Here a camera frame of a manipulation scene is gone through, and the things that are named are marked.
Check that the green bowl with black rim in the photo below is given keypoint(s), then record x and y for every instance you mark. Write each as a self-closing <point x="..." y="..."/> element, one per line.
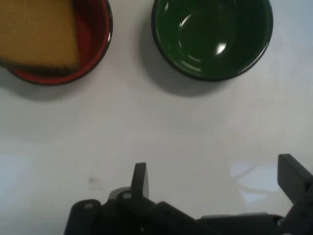
<point x="210" y="36"/>

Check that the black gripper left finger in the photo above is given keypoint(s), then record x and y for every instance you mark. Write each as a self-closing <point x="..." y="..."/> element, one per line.
<point x="139" y="181"/>

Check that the yellow sponge with dark underside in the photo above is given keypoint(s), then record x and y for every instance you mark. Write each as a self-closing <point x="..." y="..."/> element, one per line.
<point x="36" y="31"/>

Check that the red bowl with black rim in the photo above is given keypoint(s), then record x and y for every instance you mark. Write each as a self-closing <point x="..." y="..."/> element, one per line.
<point x="94" y="31"/>

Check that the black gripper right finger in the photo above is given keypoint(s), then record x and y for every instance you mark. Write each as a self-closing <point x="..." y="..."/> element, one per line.
<point x="293" y="176"/>

